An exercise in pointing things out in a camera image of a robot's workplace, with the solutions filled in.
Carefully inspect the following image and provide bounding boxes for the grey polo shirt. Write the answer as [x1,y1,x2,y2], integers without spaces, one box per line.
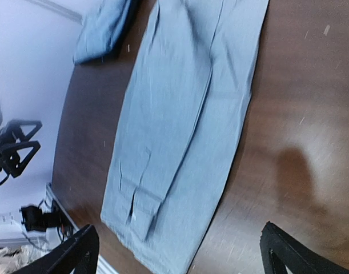
[101,1,268,273]

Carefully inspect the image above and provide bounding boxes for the background lab clutter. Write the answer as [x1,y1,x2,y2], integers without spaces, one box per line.
[0,211,49,274]

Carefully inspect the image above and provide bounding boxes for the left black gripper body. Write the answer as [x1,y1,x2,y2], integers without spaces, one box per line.
[0,125,11,174]

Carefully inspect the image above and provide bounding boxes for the front aluminium rail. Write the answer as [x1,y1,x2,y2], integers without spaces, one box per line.
[46,183,118,273]

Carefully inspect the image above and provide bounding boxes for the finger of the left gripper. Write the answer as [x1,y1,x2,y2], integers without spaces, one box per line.
[2,119,42,143]
[1,141,41,178]

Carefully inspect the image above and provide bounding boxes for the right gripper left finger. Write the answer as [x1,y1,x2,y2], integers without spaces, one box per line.
[18,224,99,274]

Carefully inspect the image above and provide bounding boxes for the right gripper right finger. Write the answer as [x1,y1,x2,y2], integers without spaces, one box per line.
[260,221,349,274]

